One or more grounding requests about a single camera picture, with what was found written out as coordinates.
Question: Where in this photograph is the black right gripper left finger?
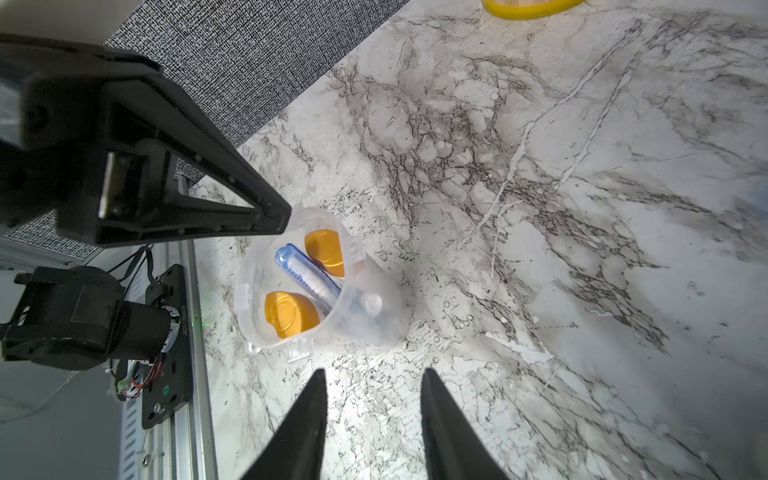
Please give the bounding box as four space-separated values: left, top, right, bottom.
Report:
242 369 328 479

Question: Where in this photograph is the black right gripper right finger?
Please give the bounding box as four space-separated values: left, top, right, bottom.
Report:
420 368 508 479

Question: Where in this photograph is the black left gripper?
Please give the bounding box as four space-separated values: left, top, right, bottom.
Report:
1 33 292 248

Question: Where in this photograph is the orange cap bottle two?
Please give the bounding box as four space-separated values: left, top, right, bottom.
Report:
264 291 320 339

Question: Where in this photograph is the clear plastic container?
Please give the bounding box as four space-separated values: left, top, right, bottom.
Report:
233 208 408 361

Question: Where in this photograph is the blue toothbrush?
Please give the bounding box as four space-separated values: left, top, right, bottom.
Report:
275 243 341 314

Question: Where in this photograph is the orange cap bottle three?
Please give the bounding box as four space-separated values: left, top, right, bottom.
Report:
304 229 345 279

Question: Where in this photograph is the toothpaste tube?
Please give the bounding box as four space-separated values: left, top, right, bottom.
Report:
357 292 383 318

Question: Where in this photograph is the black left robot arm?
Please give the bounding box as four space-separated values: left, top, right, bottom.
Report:
1 34 292 370

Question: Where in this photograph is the yellow bamboo steamer basket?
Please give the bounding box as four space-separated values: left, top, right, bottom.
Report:
481 0 584 21

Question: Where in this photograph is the aluminium front rail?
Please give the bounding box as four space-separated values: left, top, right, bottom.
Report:
117 241 218 479

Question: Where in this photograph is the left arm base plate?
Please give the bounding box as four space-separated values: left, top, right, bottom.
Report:
141 264 194 430

